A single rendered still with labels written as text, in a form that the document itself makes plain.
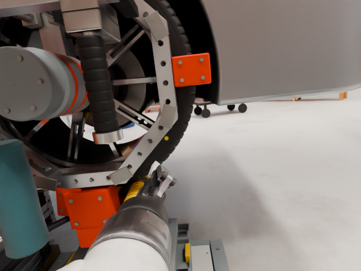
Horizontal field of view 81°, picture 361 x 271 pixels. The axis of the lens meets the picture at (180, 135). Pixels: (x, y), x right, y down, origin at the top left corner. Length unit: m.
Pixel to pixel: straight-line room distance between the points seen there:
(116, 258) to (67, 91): 0.35
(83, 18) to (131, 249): 0.28
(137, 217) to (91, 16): 0.26
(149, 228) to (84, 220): 0.45
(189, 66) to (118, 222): 0.38
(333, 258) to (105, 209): 1.02
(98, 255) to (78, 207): 0.45
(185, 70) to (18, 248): 0.55
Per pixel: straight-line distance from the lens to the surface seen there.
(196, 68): 0.52
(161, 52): 0.52
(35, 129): 0.78
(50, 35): 0.62
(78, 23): 0.34
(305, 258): 1.24
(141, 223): 0.25
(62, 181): 0.66
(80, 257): 1.01
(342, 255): 1.31
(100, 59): 0.32
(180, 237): 1.04
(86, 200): 0.64
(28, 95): 0.46
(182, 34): 0.62
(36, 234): 0.63
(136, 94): 0.79
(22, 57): 0.46
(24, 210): 0.60
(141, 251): 0.22
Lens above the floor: 0.82
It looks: 13 degrees down
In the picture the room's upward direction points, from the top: 6 degrees counter-clockwise
